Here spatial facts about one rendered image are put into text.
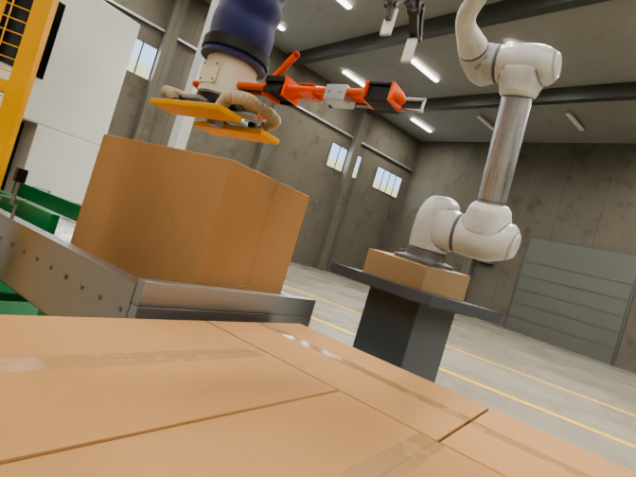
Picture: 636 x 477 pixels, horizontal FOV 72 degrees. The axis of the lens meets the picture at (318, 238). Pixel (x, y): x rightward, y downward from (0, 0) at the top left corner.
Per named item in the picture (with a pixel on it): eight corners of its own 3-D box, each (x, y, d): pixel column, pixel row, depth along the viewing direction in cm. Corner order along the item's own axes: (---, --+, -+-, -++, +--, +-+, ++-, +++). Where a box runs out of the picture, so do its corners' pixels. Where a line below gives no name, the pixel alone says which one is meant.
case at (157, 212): (67, 248, 146) (103, 133, 146) (163, 262, 180) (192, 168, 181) (187, 305, 115) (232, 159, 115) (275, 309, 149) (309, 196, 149)
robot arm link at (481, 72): (464, 32, 158) (503, 31, 150) (475, 64, 172) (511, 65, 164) (451, 64, 156) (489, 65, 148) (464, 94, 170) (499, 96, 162)
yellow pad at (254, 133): (192, 125, 160) (196, 112, 160) (212, 134, 168) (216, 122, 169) (260, 134, 141) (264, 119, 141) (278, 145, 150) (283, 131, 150)
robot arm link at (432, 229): (416, 246, 187) (432, 196, 186) (458, 257, 176) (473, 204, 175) (400, 242, 174) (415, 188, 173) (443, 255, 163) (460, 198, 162)
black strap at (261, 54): (186, 43, 144) (190, 30, 144) (235, 76, 163) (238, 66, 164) (235, 41, 132) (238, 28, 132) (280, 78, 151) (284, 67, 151)
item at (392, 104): (360, 97, 113) (365, 79, 113) (372, 110, 119) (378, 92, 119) (389, 99, 108) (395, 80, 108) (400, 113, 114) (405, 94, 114)
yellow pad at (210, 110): (148, 102, 144) (152, 88, 144) (172, 114, 153) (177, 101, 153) (218, 110, 125) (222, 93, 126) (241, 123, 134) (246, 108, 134)
